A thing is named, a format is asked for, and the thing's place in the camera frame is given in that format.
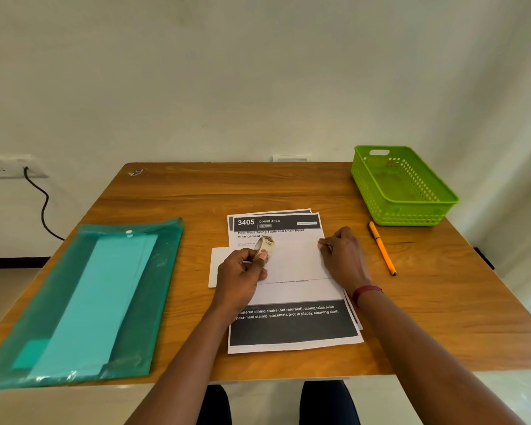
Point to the white wall socket panel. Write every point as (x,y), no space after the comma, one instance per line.
(0,168)

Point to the green plastic basket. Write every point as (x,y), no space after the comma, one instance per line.
(398,185)

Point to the person's left leg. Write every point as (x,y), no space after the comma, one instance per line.
(214,409)

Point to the white envelope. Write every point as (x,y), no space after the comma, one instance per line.
(296,261)

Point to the small clear tape roll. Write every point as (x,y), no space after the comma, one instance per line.
(265,245)

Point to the person's left hand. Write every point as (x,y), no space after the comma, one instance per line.
(234,283)

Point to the person's right hand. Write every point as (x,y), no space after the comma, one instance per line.
(347,261)

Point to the orange pen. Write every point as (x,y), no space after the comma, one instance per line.
(382,247)

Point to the person's leg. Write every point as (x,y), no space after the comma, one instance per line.
(327,407)
(214,409)

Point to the dark red wrist band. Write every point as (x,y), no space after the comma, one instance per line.
(366,291)

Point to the person's right leg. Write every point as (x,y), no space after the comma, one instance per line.
(327,407)

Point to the small silver foil scrap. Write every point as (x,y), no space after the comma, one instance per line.
(135,172)

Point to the white blank wall plate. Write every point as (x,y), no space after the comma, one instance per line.
(290,158)

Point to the green translucent plastic folder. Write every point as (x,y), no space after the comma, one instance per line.
(168,269)

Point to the person's left forearm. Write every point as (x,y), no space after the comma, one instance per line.
(181,376)

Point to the person's right forearm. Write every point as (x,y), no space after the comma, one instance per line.
(425,362)

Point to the black skirting board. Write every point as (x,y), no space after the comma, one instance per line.
(13,262)

